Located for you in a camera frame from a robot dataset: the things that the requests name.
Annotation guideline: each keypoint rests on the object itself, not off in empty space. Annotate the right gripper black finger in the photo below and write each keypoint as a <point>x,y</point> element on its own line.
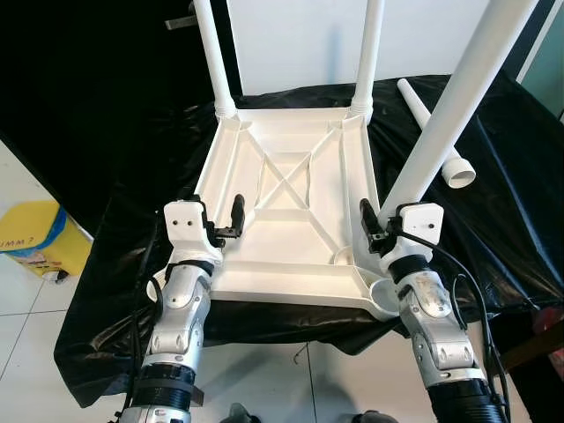
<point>373,227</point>

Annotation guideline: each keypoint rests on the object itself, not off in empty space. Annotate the white plastic table top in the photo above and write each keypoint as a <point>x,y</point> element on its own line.
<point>282,247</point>

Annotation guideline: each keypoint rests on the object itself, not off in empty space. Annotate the white plastic table leg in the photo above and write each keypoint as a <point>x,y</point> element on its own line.
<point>411,95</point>
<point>370,53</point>
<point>454,106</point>
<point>211,53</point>

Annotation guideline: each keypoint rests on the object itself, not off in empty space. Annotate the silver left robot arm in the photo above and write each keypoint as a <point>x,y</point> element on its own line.
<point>181,317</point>

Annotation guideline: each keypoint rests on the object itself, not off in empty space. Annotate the black plastic sheet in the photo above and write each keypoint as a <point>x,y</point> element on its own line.
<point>511,220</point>

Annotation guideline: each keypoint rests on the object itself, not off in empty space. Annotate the yellow box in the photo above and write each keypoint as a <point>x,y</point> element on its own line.
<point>40,238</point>

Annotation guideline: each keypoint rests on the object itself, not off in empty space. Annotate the dark brown wooden plank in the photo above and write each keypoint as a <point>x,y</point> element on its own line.
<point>538,339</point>

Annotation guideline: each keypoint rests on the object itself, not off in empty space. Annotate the robot right leg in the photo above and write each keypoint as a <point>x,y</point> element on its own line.
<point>374,416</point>

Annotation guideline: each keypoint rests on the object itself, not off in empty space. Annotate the robot leg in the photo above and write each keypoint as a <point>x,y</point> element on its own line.
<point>238,414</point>
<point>374,416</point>

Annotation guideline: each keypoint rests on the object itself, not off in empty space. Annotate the robot left leg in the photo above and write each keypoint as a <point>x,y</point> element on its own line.
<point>238,414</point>

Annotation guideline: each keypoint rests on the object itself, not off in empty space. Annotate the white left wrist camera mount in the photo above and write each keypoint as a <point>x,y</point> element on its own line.
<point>185,225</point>

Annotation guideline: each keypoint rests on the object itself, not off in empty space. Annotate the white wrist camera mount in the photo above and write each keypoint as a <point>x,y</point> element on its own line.
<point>185,225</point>
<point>421,225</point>

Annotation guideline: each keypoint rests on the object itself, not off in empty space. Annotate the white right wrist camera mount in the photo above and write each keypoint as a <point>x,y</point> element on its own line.
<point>421,225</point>

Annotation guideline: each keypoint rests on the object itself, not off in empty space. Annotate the dark grey door frame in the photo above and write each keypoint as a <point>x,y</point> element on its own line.
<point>533,53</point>

